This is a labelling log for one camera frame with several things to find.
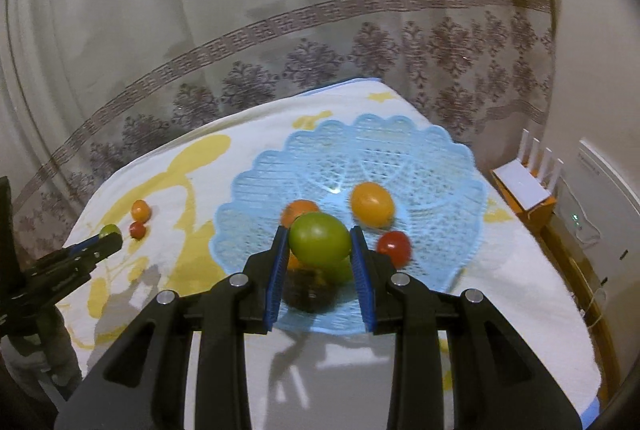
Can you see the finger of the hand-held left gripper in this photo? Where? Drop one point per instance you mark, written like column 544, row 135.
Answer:
column 100, row 255
column 87, row 246

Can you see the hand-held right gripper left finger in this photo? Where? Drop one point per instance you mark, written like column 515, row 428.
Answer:
column 276, row 280

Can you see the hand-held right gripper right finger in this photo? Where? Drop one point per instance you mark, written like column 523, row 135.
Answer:
column 362, row 290

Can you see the large green tomato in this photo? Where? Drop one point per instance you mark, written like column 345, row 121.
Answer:
column 344, row 273

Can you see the dark purple tomato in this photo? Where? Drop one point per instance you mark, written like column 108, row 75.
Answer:
column 305, row 295

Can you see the large orange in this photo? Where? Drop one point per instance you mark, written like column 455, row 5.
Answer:
column 298, row 210

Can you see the blue plastic lace basket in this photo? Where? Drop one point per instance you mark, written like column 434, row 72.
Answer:
column 400, row 160

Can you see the person's left forearm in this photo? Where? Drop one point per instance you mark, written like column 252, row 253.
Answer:
column 45, row 355

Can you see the small red tomato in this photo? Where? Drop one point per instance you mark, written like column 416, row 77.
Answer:
column 137, row 230

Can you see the small orange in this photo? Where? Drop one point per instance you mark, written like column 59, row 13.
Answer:
column 141, row 209

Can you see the white yellow printed blanket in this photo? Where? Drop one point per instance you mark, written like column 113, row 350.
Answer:
column 500, row 285

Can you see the orange wooden stand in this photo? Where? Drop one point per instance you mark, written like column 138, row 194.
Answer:
column 537, row 217

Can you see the white router with antennas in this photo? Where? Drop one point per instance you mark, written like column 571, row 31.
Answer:
column 525, row 182

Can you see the beige patterned curtain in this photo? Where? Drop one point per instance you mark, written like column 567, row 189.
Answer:
column 250, row 10

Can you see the wooden bed frame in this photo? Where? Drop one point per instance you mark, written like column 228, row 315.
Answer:
column 570, row 260

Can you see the white wall appliance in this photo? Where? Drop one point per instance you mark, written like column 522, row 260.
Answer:
column 600, row 195

